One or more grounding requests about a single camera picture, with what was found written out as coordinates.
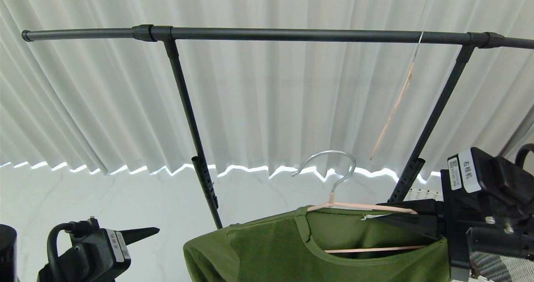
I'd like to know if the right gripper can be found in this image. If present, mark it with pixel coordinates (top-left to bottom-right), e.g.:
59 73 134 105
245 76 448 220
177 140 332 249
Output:
375 192 534 282

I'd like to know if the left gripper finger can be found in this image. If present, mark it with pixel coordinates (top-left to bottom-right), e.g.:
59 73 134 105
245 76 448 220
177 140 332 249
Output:
119 227 160 245

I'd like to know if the pink clothes hanger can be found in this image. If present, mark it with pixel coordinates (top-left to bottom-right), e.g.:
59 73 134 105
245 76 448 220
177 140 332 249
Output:
370 31 425 161
291 150 430 254

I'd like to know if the green shirt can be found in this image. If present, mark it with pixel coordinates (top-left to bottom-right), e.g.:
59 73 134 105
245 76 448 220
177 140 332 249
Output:
183 206 453 282

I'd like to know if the white laundry basket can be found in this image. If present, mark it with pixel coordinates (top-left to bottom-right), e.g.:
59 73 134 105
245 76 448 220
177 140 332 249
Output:
404 189 534 282

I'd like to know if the black clothes rack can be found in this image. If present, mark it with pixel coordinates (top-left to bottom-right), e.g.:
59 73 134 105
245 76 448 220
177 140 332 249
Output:
21 23 534 229

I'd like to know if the white curtain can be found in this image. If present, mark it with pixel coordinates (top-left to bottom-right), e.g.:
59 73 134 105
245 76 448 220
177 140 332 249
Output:
0 0 534 185

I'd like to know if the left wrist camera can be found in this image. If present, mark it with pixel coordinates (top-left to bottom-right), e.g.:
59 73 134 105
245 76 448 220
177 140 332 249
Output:
38 217 131 282

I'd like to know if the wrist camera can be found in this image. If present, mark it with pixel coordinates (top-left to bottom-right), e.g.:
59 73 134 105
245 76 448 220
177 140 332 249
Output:
441 148 534 228
38 217 131 282

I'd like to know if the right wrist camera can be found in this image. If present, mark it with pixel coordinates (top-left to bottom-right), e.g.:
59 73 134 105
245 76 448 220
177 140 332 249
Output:
441 148 534 228

